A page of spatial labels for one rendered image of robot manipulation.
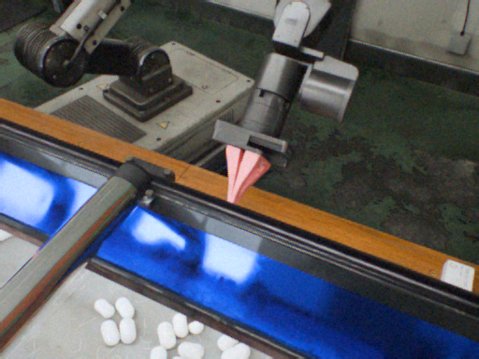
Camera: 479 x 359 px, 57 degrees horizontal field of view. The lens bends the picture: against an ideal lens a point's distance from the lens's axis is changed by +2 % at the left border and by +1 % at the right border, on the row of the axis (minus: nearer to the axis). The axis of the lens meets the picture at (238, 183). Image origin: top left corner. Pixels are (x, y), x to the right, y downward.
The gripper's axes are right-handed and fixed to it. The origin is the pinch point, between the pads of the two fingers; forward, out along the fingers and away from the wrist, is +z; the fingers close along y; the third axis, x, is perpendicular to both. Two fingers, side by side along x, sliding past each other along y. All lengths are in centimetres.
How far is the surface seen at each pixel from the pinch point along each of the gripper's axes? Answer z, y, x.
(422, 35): -107, 8, 169
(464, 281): -0.7, 30.9, 10.5
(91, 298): 20.1, -14.3, -0.2
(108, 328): 21.1, -8.3, -3.7
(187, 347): 19.2, 2.0, -2.2
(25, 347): 27.2, -17.2, -6.0
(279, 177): -14, -24, 123
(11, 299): 6.9, 4.5, -38.9
